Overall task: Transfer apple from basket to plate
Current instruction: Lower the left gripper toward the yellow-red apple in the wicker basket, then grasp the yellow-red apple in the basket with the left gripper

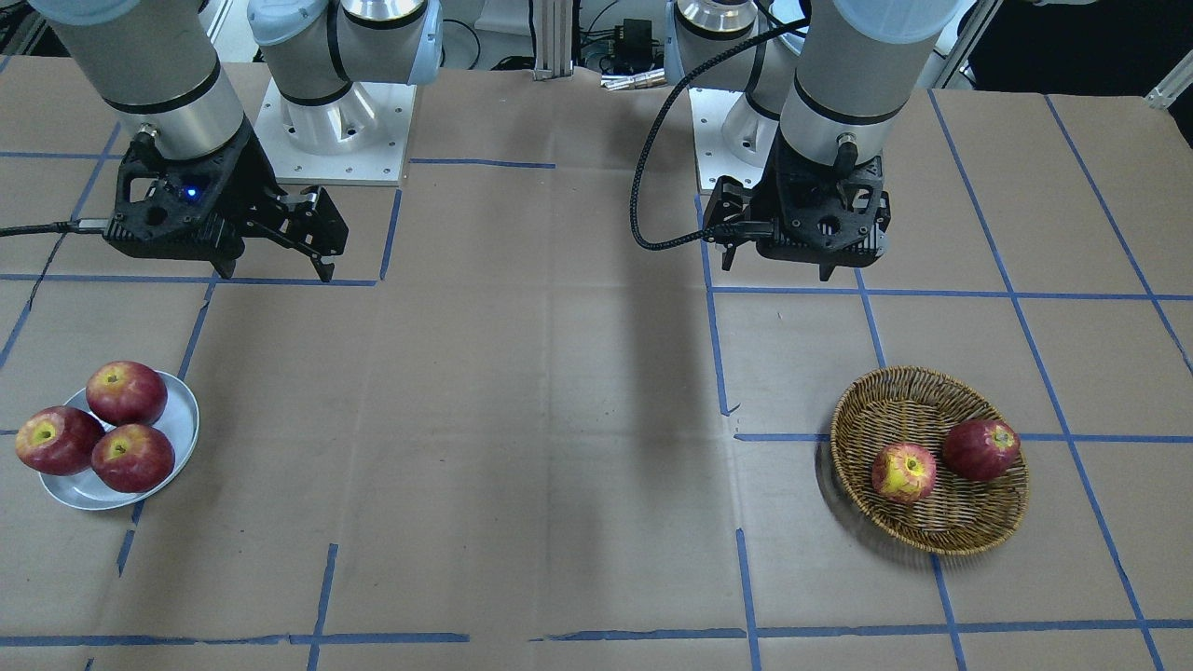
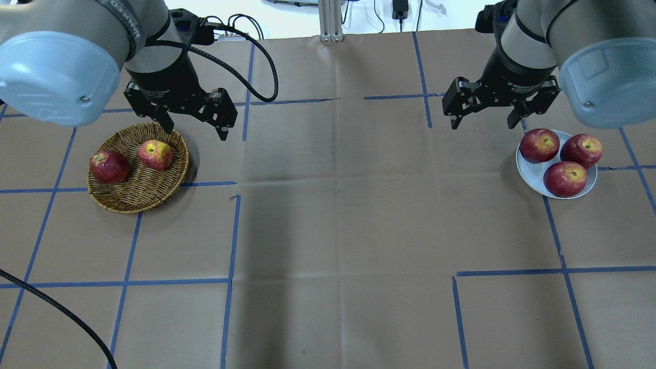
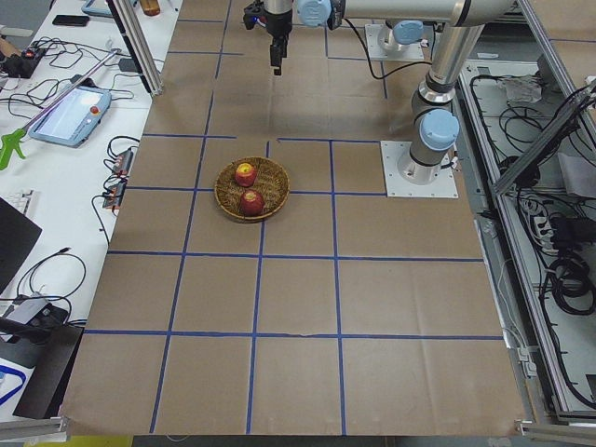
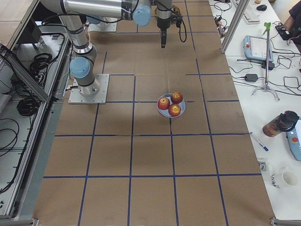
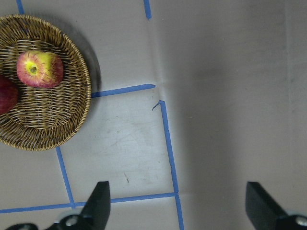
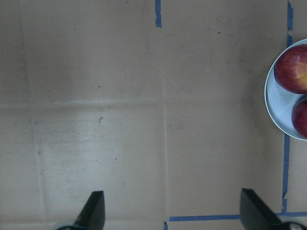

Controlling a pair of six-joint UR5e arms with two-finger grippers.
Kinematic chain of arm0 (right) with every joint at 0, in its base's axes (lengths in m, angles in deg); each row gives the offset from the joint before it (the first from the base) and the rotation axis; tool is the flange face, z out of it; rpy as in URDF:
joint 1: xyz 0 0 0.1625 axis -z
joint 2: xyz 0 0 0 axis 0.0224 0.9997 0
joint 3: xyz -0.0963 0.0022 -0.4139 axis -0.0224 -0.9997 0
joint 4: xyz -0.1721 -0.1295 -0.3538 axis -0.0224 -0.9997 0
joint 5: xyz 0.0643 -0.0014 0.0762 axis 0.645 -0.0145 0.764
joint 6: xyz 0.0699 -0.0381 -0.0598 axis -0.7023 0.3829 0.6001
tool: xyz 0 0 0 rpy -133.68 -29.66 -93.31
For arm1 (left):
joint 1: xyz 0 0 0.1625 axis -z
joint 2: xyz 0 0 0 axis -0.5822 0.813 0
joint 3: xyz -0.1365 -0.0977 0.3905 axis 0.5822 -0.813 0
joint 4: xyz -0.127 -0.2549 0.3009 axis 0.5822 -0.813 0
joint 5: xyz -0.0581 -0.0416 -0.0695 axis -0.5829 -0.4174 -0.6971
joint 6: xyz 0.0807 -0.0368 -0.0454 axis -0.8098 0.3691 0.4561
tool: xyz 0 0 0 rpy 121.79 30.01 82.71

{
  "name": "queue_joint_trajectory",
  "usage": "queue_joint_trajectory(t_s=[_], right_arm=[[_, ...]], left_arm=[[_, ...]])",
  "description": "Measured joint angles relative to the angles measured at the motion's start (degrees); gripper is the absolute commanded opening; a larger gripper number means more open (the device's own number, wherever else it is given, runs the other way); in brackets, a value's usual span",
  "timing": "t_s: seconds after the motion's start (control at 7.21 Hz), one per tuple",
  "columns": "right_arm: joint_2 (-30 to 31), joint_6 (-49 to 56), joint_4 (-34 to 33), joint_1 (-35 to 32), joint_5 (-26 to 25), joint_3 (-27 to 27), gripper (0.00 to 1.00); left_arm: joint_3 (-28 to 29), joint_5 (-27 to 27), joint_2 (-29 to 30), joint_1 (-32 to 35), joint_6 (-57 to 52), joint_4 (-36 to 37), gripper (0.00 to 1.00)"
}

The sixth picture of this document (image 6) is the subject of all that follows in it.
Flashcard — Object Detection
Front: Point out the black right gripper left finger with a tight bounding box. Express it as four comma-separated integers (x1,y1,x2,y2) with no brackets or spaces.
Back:
57,191,106,230

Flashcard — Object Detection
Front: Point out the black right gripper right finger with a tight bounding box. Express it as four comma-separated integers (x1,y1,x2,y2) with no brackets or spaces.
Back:
240,188,307,230

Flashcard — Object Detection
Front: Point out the red apple plate near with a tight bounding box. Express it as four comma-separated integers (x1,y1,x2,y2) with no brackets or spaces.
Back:
291,96,307,138

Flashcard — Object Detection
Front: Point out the red apple plate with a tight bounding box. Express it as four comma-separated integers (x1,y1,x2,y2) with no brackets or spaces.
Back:
291,96,307,138
274,44,307,94

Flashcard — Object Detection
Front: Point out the light blue plate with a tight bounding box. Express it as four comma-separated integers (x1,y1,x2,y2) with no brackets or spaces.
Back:
264,38,307,141

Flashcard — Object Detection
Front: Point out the red apple plate far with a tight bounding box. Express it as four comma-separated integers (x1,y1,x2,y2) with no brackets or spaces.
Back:
274,44,307,94

